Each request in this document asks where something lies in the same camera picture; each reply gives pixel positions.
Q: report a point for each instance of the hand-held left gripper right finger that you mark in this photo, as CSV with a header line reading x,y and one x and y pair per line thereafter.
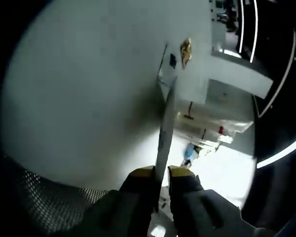
x,y
184,192

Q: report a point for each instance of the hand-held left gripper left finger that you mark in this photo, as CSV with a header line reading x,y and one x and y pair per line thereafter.
x,y
138,192

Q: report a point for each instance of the black green skincare sachet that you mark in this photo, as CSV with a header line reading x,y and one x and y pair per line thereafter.
x,y
166,138

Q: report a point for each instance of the gold foil skincare sachet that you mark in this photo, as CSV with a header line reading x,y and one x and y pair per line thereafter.
x,y
186,53

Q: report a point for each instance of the blue plastic packet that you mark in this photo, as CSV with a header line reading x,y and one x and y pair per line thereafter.
x,y
188,154

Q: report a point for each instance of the ceiling light strip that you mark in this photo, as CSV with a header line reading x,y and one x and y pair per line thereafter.
x,y
255,29
261,164
241,24

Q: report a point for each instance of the grey mesh office chair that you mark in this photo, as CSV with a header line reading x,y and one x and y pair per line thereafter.
x,y
51,197

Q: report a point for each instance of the white square pillar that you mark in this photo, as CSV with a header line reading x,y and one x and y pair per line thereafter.
x,y
236,76

